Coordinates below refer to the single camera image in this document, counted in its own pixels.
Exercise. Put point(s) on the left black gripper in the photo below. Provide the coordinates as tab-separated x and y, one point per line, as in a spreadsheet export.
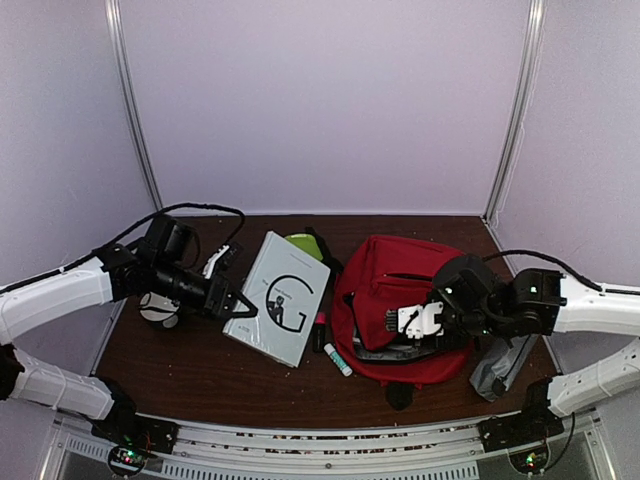
218	291

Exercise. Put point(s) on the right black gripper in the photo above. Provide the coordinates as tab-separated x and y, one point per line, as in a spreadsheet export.
445	345

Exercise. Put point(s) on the grey G book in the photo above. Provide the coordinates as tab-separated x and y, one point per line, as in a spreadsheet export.
286	285

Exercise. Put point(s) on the grey pencil case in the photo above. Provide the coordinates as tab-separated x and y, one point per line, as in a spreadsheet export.
497	370

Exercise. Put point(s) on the red backpack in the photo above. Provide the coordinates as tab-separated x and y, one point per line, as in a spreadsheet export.
383	315

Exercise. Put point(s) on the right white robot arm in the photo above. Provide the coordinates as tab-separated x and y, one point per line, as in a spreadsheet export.
468	298

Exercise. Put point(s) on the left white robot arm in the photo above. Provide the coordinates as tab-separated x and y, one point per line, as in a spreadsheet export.
143	259

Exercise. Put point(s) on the pink black highlighter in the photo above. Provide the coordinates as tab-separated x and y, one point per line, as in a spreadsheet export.
319	333

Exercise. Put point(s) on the green plate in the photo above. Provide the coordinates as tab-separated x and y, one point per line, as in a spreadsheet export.
307	243

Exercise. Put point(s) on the white and black bowl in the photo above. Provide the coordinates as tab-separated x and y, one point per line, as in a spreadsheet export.
159	312

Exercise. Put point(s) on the white glue stick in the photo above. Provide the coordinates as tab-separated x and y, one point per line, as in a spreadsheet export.
337	360

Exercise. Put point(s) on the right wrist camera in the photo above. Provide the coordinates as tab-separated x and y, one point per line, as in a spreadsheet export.
416	321

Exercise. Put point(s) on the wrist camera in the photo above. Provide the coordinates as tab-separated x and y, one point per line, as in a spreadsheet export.
416	321
221	259

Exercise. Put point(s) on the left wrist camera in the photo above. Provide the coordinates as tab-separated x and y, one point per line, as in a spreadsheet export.
221	259

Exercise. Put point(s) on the front aluminium rail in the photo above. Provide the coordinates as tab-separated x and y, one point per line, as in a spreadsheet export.
443	450

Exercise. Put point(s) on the right aluminium frame post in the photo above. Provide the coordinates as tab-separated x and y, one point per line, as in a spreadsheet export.
522	96

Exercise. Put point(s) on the aluminium frame post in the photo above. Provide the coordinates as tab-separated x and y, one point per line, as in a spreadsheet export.
522	96
133	118

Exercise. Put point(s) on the left aluminium frame post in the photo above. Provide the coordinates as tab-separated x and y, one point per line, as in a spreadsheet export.
133	118

